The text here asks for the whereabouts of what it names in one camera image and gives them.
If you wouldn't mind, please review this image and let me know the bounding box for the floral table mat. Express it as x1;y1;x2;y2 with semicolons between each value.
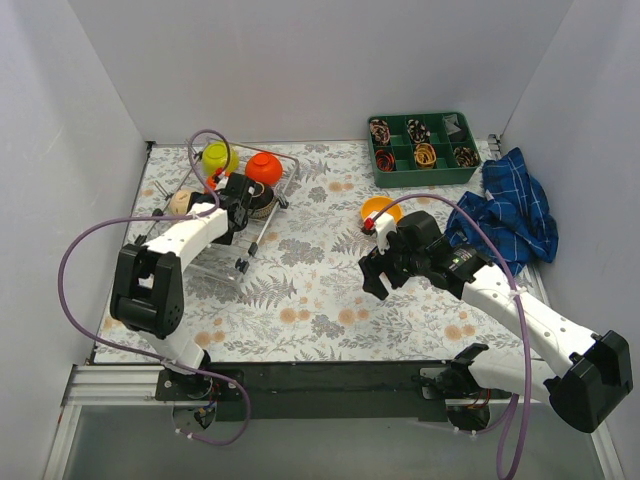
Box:
93;141;539;365

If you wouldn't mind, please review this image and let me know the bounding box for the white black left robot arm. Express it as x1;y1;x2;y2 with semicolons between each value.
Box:
109;173;275;377

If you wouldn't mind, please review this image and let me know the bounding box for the lime green bowl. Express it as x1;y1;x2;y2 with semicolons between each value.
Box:
202;142;239;176

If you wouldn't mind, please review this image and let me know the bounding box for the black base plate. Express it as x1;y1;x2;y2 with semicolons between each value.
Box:
155;361;481;422

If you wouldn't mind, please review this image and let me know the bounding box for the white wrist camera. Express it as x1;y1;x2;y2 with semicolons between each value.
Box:
205;169;232;193
363;213;396;254

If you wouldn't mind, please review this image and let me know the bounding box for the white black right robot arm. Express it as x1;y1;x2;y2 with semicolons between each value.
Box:
359;211;633;433

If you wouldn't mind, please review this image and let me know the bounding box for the green compartment tray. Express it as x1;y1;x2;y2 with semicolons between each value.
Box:
367;111;481;188

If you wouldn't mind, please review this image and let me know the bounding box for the beige bowl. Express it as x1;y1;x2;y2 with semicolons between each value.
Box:
168;189;200;216

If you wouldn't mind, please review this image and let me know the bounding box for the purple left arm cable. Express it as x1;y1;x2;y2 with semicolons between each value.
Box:
57;128;251;445

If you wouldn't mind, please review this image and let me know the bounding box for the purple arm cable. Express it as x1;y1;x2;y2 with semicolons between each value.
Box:
372;194;532;480
57;128;251;445

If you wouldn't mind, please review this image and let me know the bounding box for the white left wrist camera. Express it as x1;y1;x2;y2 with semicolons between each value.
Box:
205;169;232;193

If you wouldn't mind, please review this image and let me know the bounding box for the black patterned bowl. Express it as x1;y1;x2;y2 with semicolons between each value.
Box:
248;182;278;220

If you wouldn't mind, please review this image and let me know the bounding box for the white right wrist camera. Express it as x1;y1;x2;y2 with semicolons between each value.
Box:
363;213;396;254

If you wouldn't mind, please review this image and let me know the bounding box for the yellow bowl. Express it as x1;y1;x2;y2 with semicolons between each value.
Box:
360;196;404;224

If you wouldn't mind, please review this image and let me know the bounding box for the blue plaid cloth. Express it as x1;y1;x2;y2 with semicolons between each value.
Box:
445;147;559;276

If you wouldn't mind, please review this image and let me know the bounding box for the metal wire dish rack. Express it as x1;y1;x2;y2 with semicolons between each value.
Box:
149;135;301;296

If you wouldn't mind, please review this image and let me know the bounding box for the orange bowl rear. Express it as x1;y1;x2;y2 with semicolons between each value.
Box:
245;152;283;186

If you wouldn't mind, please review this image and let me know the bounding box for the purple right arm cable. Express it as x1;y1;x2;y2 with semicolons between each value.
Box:
372;194;532;480

